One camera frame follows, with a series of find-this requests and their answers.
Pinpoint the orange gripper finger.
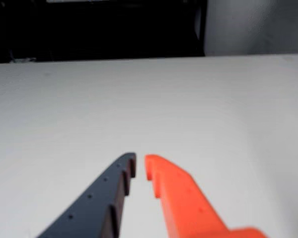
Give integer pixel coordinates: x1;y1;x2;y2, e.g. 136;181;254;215
144;153;268;238

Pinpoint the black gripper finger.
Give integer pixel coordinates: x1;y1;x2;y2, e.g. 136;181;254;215
36;152;137;238

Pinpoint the dark black background furniture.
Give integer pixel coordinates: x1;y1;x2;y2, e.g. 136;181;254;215
0;0;207;64

